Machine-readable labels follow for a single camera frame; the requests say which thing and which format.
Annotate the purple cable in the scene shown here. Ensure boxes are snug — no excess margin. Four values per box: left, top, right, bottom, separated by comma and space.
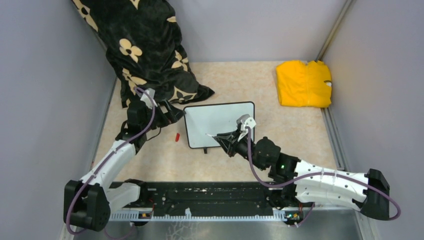
245, 130, 402, 222
65, 86, 157, 240

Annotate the black floral blanket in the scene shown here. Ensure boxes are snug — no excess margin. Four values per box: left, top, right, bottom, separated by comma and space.
73, 0, 214, 108

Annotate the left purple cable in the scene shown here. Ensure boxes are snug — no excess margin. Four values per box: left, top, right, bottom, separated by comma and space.
65, 86, 157, 240

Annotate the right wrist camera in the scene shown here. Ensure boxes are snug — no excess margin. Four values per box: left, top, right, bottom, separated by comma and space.
236, 114, 257, 133

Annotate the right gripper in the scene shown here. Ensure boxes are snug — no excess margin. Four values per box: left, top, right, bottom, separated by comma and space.
215, 127, 267, 171

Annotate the black framed whiteboard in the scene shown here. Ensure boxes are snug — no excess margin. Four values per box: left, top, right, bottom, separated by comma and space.
183, 101, 255, 149

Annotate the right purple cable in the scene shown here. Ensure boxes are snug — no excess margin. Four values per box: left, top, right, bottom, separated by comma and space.
245, 130, 402, 222

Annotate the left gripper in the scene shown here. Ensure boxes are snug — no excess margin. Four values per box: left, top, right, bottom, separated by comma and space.
141, 97, 185, 132

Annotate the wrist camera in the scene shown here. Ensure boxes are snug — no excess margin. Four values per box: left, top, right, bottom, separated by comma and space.
236, 114, 257, 133
139, 88, 158, 110

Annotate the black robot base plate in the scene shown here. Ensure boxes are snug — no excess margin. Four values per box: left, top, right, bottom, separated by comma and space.
110, 182, 306, 224

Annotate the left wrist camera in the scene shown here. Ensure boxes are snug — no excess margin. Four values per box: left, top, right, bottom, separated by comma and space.
139, 88, 158, 110

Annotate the aluminium side rail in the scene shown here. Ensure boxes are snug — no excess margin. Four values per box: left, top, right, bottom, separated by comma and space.
321, 106, 350, 171

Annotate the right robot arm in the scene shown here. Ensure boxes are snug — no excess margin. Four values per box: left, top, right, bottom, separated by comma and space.
213, 131, 391, 221

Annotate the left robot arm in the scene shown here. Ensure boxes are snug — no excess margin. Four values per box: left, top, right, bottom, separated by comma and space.
63, 99, 185, 235

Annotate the yellow folded cloth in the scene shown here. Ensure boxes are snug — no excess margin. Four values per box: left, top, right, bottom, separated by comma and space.
275, 60, 332, 108

